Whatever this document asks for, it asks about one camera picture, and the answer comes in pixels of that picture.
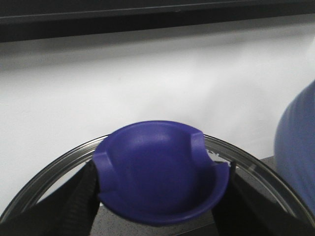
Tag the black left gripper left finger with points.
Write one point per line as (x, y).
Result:
(69, 211)

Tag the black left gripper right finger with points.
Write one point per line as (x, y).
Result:
(243, 211)

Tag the glass lid with blue knob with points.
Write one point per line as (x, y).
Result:
(158, 173)

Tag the light blue ceramic bowl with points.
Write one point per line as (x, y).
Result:
(294, 145)

